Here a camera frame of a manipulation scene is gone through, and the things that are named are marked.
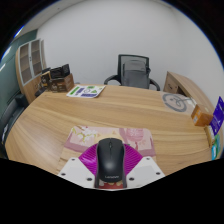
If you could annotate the black leather armchair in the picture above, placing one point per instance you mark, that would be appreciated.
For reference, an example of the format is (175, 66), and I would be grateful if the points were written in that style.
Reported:
(10, 120)

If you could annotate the green packet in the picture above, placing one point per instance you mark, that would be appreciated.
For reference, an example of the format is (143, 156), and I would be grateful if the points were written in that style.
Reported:
(217, 141)

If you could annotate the black computer mouse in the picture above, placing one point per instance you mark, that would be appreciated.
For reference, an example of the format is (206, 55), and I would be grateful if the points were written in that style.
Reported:
(110, 160)

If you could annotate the orange-brown cardboard box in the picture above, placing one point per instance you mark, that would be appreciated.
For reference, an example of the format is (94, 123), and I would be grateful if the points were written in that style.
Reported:
(201, 116)

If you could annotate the black box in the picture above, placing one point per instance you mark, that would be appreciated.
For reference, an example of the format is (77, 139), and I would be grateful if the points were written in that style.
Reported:
(60, 71)

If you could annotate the purple pouch package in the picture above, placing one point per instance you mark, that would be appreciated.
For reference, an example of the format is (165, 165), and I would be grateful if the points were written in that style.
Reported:
(218, 116)

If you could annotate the black mesh office chair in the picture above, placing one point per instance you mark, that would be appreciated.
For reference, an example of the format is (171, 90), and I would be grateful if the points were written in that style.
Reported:
(133, 57)

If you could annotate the dark brown printed carton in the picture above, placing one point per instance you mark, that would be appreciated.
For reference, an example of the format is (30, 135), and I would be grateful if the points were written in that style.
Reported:
(62, 84)

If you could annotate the white and green leaflet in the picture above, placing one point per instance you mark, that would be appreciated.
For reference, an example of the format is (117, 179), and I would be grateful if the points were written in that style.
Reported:
(86, 91)

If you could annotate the small blue packet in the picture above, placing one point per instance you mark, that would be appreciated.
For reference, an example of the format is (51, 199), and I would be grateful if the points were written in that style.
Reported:
(214, 151)

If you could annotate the small dark brown carton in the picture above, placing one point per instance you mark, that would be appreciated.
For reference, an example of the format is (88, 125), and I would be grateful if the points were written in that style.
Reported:
(45, 80)

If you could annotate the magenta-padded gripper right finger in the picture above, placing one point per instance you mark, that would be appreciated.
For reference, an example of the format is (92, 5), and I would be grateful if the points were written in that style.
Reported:
(145, 170)

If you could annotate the wooden side desk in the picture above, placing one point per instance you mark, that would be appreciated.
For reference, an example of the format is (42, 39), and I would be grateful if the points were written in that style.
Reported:
(181, 83)

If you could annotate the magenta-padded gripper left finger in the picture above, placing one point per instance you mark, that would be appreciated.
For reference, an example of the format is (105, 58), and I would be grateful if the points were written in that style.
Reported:
(75, 170)

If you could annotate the pink cartoon print mouse pad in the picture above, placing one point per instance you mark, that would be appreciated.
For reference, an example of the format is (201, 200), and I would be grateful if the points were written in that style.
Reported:
(86, 136)

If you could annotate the wooden shelf unit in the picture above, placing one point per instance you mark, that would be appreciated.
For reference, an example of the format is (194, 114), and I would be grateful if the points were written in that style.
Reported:
(30, 63)

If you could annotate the ceiling light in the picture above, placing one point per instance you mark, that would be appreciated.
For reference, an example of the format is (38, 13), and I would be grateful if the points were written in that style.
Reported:
(18, 32)

